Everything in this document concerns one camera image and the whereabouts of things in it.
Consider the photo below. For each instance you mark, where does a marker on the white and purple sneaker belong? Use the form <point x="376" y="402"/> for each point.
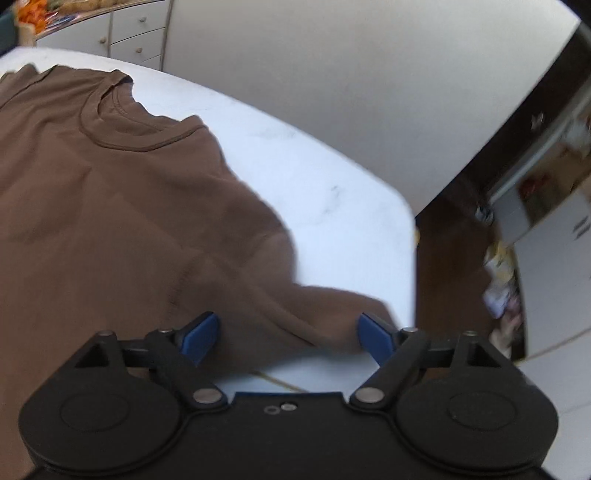
<point x="501" y="299"/>

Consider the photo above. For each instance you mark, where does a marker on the brown t-shirt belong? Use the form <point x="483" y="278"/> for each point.
<point x="115" y="207"/>

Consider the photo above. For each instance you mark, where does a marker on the white drawer cabinet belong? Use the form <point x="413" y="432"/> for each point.
<point x="134" y="32"/>

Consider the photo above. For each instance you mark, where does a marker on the dark brown door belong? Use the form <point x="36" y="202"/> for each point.
<point x="549" y="92"/>

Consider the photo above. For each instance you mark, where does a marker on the orange bag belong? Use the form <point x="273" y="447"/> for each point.
<point x="32" y="11"/>

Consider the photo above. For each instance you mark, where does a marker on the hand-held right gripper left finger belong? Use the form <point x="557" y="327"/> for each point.
<point x="203" y="338"/>

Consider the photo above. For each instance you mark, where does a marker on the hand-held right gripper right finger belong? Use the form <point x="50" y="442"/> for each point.
<point x="374" y="338"/>

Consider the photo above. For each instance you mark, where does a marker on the white wardrobe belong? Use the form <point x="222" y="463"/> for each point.
<point x="554" y="277"/>

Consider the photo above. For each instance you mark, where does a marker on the cardboard box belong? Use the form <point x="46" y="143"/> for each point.
<point x="572" y="170"/>

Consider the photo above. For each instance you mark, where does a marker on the red bag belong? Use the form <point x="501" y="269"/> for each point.
<point x="532" y="188"/>

